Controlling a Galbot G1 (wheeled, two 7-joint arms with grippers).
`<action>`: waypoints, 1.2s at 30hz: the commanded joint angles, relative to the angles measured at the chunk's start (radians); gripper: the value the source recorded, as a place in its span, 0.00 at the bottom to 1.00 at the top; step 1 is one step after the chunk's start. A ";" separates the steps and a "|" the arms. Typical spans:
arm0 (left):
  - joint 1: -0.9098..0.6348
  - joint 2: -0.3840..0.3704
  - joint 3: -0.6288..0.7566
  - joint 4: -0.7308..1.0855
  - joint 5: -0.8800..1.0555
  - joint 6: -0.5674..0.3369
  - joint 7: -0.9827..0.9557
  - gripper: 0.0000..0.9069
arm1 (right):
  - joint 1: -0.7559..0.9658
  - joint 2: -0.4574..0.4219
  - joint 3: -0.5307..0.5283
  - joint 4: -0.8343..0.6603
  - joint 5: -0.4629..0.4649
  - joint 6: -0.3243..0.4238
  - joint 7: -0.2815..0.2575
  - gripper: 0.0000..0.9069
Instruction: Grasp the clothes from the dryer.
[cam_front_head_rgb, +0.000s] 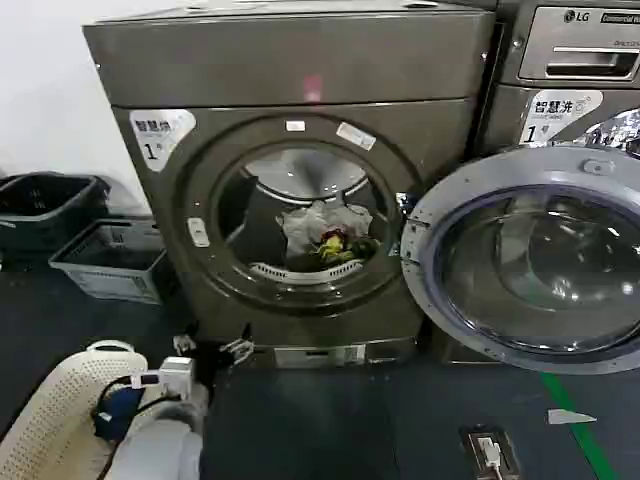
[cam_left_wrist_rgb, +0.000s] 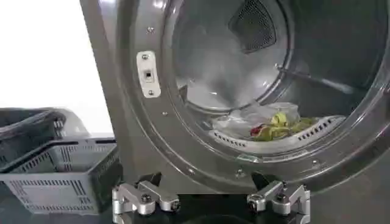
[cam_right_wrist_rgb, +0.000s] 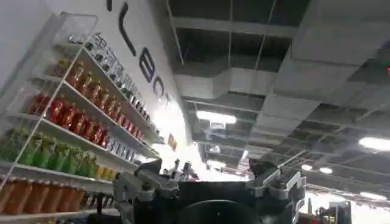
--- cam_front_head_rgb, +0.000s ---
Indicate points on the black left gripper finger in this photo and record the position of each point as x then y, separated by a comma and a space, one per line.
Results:
185, 343
240, 350

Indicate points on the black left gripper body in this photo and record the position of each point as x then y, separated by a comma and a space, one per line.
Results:
207, 362

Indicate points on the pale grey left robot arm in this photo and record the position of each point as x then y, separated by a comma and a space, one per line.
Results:
160, 440

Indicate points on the dark plastic laundry basket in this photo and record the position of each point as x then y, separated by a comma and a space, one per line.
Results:
107, 270
45, 210

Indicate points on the colourful crumpled garment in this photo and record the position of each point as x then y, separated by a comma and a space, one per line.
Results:
334, 246

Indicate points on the white crumpled garment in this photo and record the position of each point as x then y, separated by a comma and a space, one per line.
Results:
305, 225

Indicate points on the cream perforated laundry basket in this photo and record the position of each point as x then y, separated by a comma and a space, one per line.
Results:
45, 415

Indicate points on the white printed dryer sticker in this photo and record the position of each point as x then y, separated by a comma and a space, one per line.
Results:
552, 117
157, 137

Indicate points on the floor power socket box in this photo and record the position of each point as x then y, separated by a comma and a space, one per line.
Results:
487, 452

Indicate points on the white plug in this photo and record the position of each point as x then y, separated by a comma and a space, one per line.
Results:
489, 450

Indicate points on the grey front-load dryer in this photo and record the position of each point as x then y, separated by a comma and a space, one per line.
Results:
325, 60

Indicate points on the round glass dryer door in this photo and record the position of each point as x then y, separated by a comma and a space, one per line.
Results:
530, 260

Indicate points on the white paper scrap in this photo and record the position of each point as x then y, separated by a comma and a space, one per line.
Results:
570, 417

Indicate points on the green floor tape strip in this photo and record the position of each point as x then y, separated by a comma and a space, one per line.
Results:
575, 430

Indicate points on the grey dryer with drawer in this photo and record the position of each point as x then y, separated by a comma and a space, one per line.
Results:
555, 55

